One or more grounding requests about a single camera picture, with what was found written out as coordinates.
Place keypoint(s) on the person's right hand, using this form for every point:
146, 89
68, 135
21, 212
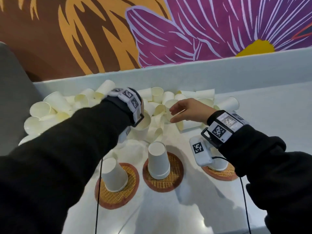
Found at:
192, 110

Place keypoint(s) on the single white paper cup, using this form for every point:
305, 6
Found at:
219, 165
114, 175
158, 160

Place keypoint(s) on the round woven coaster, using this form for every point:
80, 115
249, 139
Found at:
129, 192
226, 175
175, 177

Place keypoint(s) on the pile of paper cups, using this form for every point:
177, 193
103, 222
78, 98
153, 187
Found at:
61, 107

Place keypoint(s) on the person's right forearm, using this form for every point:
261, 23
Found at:
275, 168

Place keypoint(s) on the person's left forearm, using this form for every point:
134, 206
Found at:
61, 168

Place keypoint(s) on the white marker wristband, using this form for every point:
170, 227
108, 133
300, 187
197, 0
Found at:
130, 99
224, 127

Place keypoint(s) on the grey sofa cushion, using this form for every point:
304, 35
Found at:
14, 95

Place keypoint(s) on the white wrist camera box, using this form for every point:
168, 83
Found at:
200, 151
124, 135

